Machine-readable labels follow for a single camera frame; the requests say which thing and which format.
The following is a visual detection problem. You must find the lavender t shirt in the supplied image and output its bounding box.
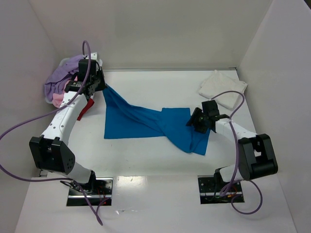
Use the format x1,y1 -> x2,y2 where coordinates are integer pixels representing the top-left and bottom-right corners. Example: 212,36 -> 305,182
44,54 -> 83,103

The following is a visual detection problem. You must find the white folded t shirt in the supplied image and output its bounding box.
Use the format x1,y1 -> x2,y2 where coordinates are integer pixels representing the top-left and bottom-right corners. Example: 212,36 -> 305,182
198,70 -> 248,110

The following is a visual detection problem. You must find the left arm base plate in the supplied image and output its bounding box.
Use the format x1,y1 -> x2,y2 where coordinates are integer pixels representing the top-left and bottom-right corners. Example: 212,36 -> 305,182
66,178 -> 114,207

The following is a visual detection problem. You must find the metal table edge bracket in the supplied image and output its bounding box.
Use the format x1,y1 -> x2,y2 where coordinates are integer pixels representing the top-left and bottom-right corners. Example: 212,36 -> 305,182
39,170 -> 49,178

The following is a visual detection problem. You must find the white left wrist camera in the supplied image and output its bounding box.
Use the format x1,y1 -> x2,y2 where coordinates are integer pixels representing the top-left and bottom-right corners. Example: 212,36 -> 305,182
83,52 -> 100,63

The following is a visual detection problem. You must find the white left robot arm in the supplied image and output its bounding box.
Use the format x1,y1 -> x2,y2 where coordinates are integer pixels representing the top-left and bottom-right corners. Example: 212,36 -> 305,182
29,59 -> 106,191

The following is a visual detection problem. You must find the blue t shirt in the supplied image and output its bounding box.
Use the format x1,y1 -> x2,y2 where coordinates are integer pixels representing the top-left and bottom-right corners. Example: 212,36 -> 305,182
103,86 -> 209,155

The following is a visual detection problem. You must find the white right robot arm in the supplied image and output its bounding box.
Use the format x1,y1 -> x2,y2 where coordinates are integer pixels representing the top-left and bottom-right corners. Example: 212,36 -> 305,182
186,100 -> 278,184

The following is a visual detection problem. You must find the red t shirt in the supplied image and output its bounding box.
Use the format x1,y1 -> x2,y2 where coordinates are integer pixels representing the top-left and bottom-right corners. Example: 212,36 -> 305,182
77,99 -> 94,121

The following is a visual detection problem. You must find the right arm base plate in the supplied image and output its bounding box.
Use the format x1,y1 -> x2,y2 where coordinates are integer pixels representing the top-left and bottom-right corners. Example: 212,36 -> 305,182
198,176 -> 244,204

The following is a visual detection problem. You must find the pink t shirt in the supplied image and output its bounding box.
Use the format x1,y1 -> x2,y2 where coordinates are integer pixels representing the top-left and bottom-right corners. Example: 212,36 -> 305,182
51,74 -> 77,108

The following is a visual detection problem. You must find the white plastic laundry basket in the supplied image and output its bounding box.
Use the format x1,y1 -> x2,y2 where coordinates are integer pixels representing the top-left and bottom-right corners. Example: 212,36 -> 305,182
45,58 -> 69,108

